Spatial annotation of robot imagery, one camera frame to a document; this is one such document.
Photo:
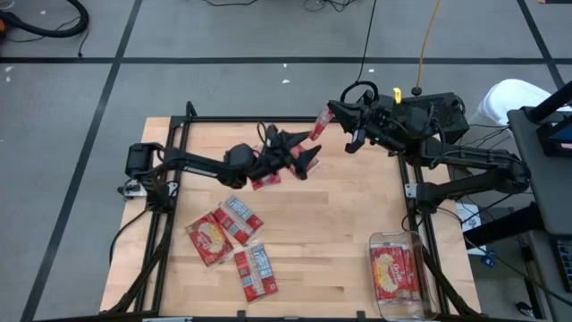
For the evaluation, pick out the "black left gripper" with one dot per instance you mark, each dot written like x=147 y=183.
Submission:
x=272 y=156

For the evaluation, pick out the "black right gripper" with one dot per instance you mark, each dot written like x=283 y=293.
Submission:
x=377 y=121

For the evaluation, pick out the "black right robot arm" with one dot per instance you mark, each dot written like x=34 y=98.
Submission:
x=482 y=156

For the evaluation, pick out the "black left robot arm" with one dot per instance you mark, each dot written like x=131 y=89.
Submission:
x=196 y=163

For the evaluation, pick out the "yellow tag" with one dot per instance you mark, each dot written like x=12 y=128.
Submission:
x=397 y=95

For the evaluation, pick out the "black vented electronics box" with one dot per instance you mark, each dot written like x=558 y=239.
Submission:
x=442 y=112

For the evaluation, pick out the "clear plastic basket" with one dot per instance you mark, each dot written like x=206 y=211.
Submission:
x=380 y=237

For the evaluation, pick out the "white paper sheet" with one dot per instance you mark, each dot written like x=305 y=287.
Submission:
x=469 y=219

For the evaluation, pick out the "white rounded bin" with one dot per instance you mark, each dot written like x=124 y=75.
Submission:
x=509 y=96

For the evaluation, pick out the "black pole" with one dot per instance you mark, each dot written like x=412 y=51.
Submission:
x=552 y=102

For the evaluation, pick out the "blue black device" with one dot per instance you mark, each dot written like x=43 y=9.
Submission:
x=556 y=138

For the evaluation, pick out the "gray desk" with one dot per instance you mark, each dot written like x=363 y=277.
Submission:
x=549 y=188

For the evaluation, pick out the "black keyboard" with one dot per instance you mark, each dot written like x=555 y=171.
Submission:
x=565 y=264

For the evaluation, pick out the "black metal table frame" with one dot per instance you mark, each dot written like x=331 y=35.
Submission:
x=223 y=120

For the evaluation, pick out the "white frame bracket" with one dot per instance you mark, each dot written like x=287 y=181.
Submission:
x=132 y=190

